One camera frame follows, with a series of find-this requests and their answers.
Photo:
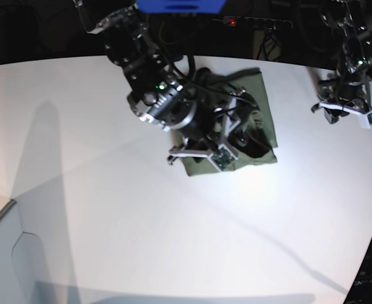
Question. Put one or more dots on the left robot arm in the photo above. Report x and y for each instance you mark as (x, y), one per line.
(347, 90)

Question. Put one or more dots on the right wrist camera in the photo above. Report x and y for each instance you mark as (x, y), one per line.
(222, 160)

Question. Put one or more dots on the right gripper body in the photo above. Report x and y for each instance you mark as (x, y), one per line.
(208, 136)

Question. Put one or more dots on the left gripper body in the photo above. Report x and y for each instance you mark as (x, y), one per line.
(356, 106)

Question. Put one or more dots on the blue box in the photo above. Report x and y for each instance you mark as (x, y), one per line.
(181, 6)

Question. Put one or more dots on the olive green t-shirt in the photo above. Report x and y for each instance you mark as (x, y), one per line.
(255, 120)

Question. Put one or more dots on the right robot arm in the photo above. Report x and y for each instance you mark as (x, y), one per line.
(157, 85)

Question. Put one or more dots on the black power strip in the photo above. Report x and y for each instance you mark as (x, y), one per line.
(255, 23)

